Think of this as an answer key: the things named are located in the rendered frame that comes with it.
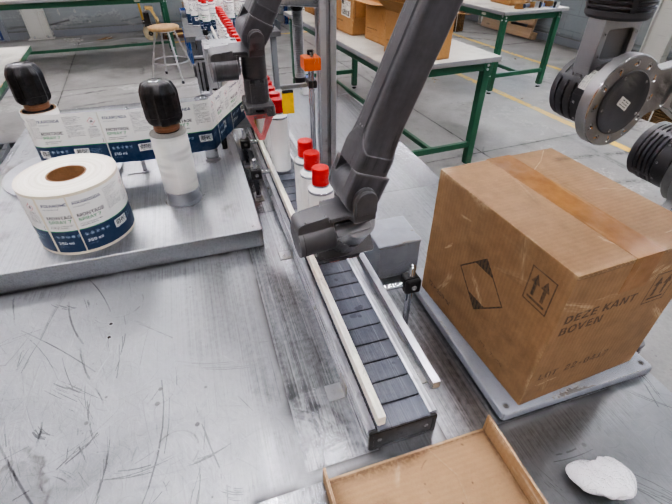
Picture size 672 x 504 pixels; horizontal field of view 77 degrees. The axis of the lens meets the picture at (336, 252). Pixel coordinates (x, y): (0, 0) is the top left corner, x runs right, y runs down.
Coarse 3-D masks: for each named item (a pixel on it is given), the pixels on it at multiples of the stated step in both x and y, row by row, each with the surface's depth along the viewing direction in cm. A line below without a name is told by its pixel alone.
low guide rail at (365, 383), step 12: (264, 156) 125; (276, 180) 111; (288, 204) 102; (312, 264) 84; (324, 288) 78; (324, 300) 78; (336, 312) 74; (336, 324) 72; (348, 336) 69; (348, 348) 67; (360, 360) 65; (360, 372) 64; (360, 384) 64; (372, 396) 60; (372, 408) 60; (384, 420) 59
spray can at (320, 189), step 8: (312, 168) 80; (320, 168) 80; (328, 168) 80; (312, 176) 80; (320, 176) 79; (312, 184) 82; (320, 184) 80; (328, 184) 82; (312, 192) 81; (320, 192) 81; (328, 192) 81; (312, 200) 82; (320, 200) 82
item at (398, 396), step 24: (288, 192) 113; (288, 216) 104; (336, 264) 89; (336, 288) 83; (360, 288) 83; (360, 312) 78; (360, 336) 74; (384, 336) 74; (384, 360) 70; (384, 384) 66; (408, 384) 66; (384, 408) 63; (408, 408) 63
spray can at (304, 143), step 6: (300, 138) 91; (306, 138) 91; (300, 144) 89; (306, 144) 89; (312, 144) 90; (300, 150) 90; (300, 156) 91; (294, 162) 92; (300, 162) 91; (300, 168) 91; (300, 186) 94; (300, 192) 95; (300, 198) 96; (300, 204) 97
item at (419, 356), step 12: (372, 276) 74; (384, 288) 71; (384, 300) 69; (396, 312) 67; (396, 324) 66; (408, 336) 63; (420, 348) 61; (420, 360) 60; (432, 372) 58; (432, 384) 57
